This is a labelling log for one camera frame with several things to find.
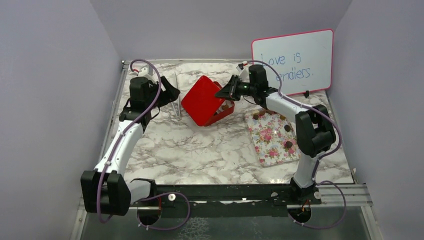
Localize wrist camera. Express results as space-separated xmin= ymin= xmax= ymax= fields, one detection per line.
xmin=133 ymin=65 xmax=154 ymax=81
xmin=236 ymin=61 xmax=249 ymax=81

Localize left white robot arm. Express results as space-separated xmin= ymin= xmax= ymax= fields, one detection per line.
xmin=80 ymin=76 xmax=180 ymax=216

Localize pink framed whiteboard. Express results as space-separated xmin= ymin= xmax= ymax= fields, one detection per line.
xmin=251 ymin=29 xmax=334 ymax=95

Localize floral serving tray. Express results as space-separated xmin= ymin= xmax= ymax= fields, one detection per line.
xmin=244 ymin=109 xmax=301 ymax=167

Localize dark leaf chocolate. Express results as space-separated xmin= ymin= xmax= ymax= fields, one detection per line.
xmin=283 ymin=124 xmax=292 ymax=132

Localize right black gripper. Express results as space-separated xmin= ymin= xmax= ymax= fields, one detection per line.
xmin=214 ymin=74 xmax=256 ymax=102

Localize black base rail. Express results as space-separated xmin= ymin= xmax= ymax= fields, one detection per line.
xmin=132 ymin=183 xmax=322 ymax=219

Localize red chocolate box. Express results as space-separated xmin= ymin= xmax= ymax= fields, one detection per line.
xmin=202 ymin=81 xmax=235 ymax=127

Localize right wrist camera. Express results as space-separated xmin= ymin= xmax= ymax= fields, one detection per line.
xmin=236 ymin=61 xmax=249 ymax=81

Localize red box lid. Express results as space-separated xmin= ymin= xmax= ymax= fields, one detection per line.
xmin=181 ymin=75 xmax=224 ymax=127

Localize metal serving tongs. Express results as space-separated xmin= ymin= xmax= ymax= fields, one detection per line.
xmin=172 ymin=72 xmax=181 ymax=119

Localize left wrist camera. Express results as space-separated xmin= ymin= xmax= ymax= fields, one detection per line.
xmin=133 ymin=65 xmax=154 ymax=81

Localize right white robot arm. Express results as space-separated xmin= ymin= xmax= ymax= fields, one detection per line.
xmin=214 ymin=62 xmax=337 ymax=204

